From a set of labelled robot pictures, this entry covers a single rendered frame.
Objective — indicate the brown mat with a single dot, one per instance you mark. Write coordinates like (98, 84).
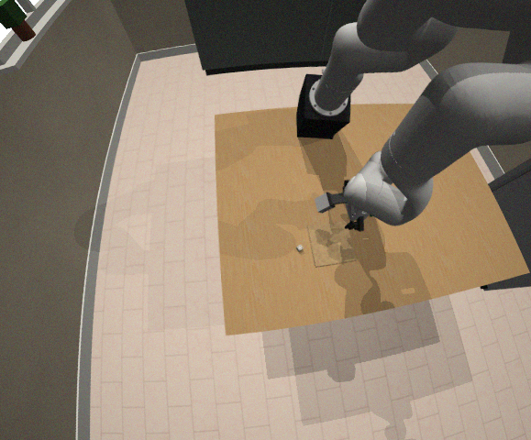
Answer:
(331, 243)

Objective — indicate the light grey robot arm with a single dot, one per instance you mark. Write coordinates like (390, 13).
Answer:
(464, 107)

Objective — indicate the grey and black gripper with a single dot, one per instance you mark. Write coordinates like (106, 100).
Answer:
(355, 214)

